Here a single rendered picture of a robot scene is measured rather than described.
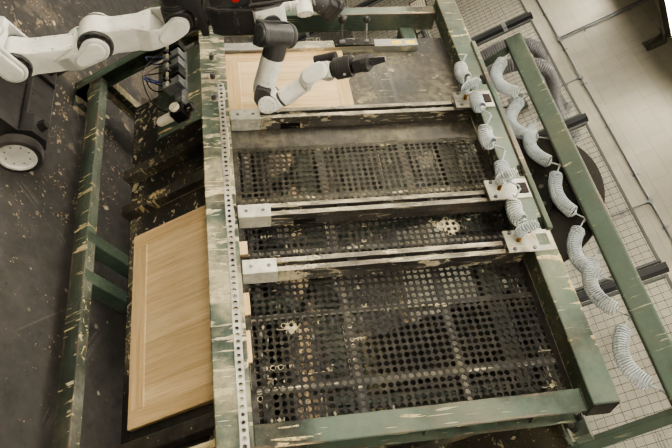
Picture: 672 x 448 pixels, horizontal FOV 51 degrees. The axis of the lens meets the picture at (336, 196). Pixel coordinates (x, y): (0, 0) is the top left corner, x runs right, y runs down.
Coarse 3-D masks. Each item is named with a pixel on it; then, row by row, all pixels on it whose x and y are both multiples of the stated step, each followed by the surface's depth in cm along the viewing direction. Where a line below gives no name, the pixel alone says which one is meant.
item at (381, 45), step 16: (224, 48) 332; (240, 48) 333; (256, 48) 334; (304, 48) 337; (320, 48) 339; (336, 48) 340; (352, 48) 342; (368, 48) 343; (384, 48) 345; (400, 48) 346; (416, 48) 348
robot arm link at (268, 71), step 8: (264, 64) 273; (272, 64) 272; (280, 64) 274; (264, 72) 275; (272, 72) 275; (256, 80) 278; (264, 80) 276; (272, 80) 277; (256, 88) 278; (264, 88) 278; (272, 88) 280; (256, 96) 279; (264, 96) 279; (272, 96) 280; (256, 104) 281; (264, 104) 280; (272, 104) 280; (264, 112) 282; (272, 112) 282
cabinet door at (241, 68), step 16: (240, 64) 329; (256, 64) 330; (288, 64) 332; (304, 64) 333; (240, 80) 322; (288, 80) 325; (320, 80) 327; (336, 80) 327; (240, 96) 315; (304, 96) 319; (320, 96) 320; (336, 96) 321
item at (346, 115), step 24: (456, 96) 314; (240, 120) 299; (264, 120) 301; (288, 120) 304; (312, 120) 306; (336, 120) 308; (360, 120) 310; (384, 120) 312; (408, 120) 315; (432, 120) 317; (456, 120) 320
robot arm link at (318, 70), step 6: (312, 66) 274; (318, 66) 273; (324, 66) 272; (306, 72) 275; (312, 72) 274; (318, 72) 273; (324, 72) 273; (300, 78) 278; (306, 78) 275; (312, 78) 274; (318, 78) 274; (300, 84) 279; (306, 84) 276; (312, 84) 276; (306, 90) 280
